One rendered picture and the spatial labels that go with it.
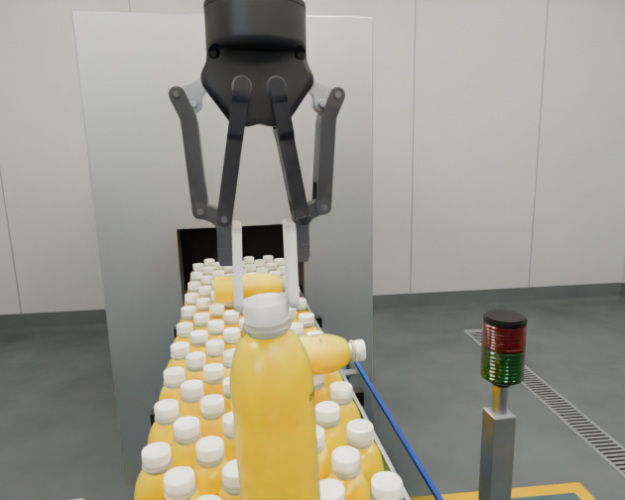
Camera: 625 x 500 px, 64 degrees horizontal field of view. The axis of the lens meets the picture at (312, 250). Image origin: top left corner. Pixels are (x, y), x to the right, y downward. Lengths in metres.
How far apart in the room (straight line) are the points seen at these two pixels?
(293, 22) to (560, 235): 4.90
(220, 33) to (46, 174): 4.35
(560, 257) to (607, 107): 1.40
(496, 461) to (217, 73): 0.72
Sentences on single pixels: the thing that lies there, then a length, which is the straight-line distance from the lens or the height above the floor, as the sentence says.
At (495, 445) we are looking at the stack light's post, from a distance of 0.88.
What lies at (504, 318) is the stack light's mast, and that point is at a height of 1.26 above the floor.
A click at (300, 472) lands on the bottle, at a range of 0.45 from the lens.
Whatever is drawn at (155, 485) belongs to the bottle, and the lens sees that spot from 0.78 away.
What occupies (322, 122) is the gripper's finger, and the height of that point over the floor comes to 1.54.
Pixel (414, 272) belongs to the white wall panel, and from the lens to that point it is 4.70.
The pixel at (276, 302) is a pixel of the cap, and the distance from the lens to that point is 0.41.
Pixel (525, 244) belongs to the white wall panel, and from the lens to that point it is 5.05.
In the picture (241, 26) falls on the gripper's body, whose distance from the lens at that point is 0.37.
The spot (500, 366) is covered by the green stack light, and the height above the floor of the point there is 1.19.
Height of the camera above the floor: 1.52
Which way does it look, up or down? 12 degrees down
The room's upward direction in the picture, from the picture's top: 1 degrees counter-clockwise
